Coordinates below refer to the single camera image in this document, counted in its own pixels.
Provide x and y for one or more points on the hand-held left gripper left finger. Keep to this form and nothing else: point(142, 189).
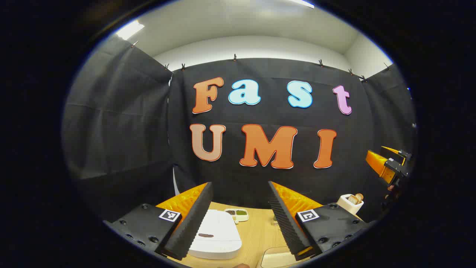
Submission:
point(193, 223)

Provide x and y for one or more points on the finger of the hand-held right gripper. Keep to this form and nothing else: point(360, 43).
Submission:
point(390, 149)
point(377, 163)

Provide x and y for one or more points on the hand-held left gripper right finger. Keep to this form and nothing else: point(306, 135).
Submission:
point(286, 227)

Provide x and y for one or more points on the white rice cooker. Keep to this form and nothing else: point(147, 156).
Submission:
point(217, 234)

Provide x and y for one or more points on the toasted bread slice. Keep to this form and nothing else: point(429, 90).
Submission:
point(355, 198)

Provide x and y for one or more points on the white divided condiment dish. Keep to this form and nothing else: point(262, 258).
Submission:
point(238, 214)

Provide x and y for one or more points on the white toaster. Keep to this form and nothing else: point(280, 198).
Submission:
point(347, 206)

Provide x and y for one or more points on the black backdrop cloth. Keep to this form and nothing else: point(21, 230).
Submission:
point(122, 123)

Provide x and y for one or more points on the ceiling light panel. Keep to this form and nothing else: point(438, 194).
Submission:
point(303, 3)
point(129, 29)

